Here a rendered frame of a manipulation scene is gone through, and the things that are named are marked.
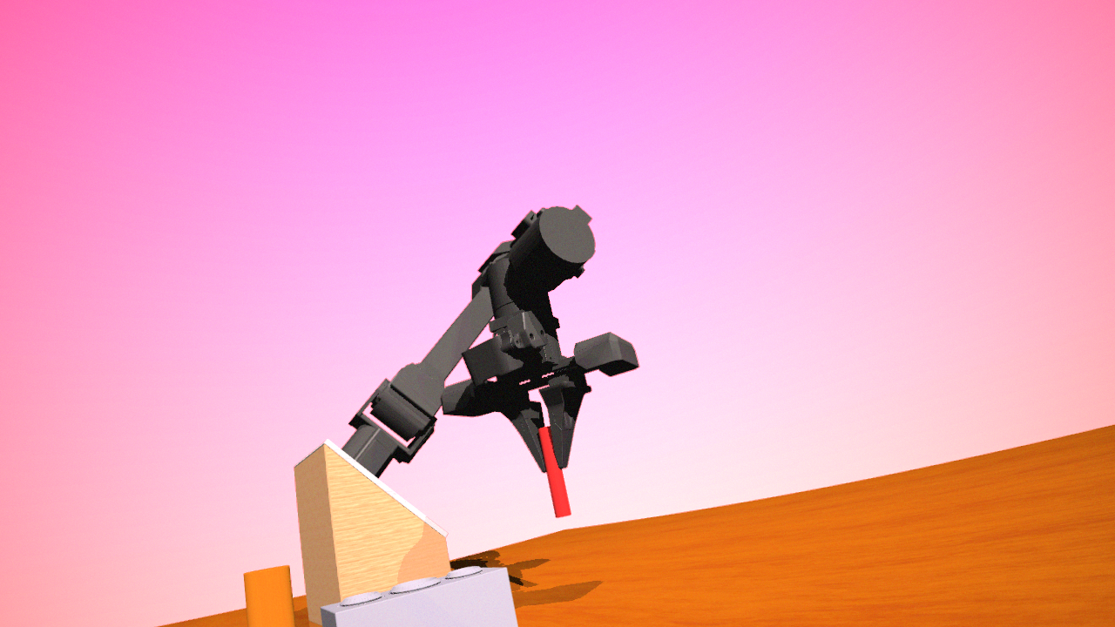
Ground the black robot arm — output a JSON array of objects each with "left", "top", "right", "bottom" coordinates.
[{"left": 342, "top": 205, "right": 597, "bottom": 478}]

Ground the orange cylinder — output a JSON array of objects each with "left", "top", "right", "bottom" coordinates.
[{"left": 244, "top": 565, "right": 295, "bottom": 627}]

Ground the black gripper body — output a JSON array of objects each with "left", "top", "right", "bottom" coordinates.
[{"left": 442, "top": 299, "right": 639, "bottom": 417}]

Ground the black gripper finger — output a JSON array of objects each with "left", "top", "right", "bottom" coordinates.
[
  {"left": 539, "top": 382, "right": 591, "bottom": 469},
  {"left": 487, "top": 397, "right": 546, "bottom": 473}
]

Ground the red peg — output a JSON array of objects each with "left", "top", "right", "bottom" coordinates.
[{"left": 539, "top": 426, "right": 571, "bottom": 518}]

